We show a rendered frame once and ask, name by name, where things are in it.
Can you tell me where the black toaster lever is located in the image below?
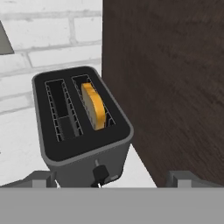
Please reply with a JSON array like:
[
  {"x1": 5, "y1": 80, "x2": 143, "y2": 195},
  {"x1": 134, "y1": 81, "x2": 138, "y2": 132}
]
[{"x1": 91, "y1": 164, "x2": 110, "y2": 188}]

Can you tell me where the dark brown wooden cabinet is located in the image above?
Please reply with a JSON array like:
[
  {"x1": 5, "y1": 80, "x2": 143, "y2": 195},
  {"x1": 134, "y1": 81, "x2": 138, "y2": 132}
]
[{"x1": 101, "y1": 0, "x2": 224, "y2": 188}]

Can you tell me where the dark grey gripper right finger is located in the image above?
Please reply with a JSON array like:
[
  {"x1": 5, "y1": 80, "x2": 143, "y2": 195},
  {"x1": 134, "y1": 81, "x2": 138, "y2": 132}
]
[{"x1": 166, "y1": 171, "x2": 223, "y2": 189}]

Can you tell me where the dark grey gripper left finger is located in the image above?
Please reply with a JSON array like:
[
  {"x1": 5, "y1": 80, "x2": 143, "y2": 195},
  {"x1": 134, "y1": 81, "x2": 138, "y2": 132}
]
[{"x1": 1, "y1": 171, "x2": 58, "y2": 189}]

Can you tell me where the black two-slot toaster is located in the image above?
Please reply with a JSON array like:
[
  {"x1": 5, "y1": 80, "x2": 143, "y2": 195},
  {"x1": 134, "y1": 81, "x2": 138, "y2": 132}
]
[{"x1": 31, "y1": 65, "x2": 135, "y2": 189}]

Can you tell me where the grey range hood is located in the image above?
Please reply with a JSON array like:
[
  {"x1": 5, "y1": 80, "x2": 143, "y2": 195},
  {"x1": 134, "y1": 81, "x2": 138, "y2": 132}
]
[{"x1": 0, "y1": 19, "x2": 15, "y2": 56}]

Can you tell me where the slice of bread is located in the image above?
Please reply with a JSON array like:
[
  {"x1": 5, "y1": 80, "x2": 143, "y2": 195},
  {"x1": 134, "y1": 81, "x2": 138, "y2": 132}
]
[{"x1": 80, "y1": 82, "x2": 106, "y2": 131}]

